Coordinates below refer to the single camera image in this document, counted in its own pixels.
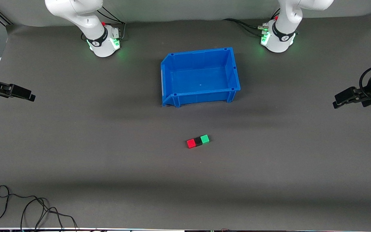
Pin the green cube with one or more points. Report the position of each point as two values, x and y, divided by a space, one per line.
205 139

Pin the red cube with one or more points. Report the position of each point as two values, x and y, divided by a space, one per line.
191 143

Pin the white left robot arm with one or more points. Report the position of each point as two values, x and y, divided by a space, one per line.
283 29

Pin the black cube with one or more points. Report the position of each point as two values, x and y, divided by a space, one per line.
198 141

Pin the blue plastic storage bin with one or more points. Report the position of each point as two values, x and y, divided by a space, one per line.
200 77

